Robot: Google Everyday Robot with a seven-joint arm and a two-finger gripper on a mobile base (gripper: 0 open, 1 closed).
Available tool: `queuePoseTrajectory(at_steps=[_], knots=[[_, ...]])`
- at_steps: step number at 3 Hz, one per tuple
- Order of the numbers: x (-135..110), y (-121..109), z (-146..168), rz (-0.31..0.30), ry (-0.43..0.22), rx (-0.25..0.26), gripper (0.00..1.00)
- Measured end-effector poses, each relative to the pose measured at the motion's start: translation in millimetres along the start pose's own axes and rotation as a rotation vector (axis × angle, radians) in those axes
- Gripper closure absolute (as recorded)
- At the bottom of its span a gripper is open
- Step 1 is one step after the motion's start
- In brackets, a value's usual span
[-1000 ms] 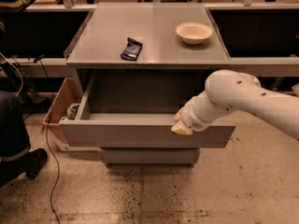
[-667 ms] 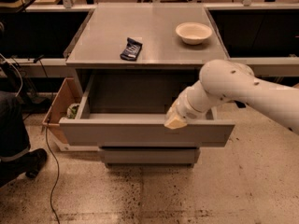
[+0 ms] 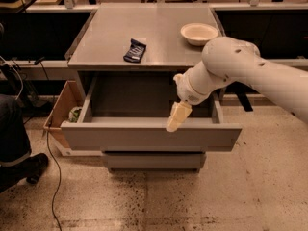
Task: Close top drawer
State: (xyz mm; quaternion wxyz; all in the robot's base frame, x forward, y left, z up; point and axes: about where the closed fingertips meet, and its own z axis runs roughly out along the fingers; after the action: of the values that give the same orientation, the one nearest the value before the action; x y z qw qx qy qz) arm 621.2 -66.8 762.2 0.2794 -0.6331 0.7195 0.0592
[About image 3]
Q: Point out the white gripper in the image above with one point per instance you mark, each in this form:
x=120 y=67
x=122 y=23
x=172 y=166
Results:
x=187 y=91

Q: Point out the grey top drawer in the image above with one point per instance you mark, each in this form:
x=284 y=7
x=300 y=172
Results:
x=128 y=112

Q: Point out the grey drawer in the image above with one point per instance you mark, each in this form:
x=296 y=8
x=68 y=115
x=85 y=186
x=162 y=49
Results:
x=159 y=160
x=128 y=112

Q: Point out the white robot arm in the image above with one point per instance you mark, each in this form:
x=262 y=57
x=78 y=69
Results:
x=226 y=60

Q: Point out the grey drawer cabinet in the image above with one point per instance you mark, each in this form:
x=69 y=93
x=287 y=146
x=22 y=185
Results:
x=100 y=51

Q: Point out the grey bottom drawer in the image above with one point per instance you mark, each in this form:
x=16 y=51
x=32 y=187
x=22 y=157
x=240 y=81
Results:
x=159 y=160

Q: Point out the white paper bowl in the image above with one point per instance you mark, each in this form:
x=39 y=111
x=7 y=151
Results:
x=198 y=34

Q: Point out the green white crumpled trash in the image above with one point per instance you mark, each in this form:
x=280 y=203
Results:
x=74 y=114

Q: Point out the brown cardboard box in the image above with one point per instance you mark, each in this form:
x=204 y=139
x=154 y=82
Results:
x=69 y=98

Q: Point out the black shoe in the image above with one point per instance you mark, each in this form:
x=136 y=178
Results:
x=37 y=165

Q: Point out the person's dark trouser leg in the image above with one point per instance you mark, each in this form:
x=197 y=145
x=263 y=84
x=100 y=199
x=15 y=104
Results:
x=15 y=147

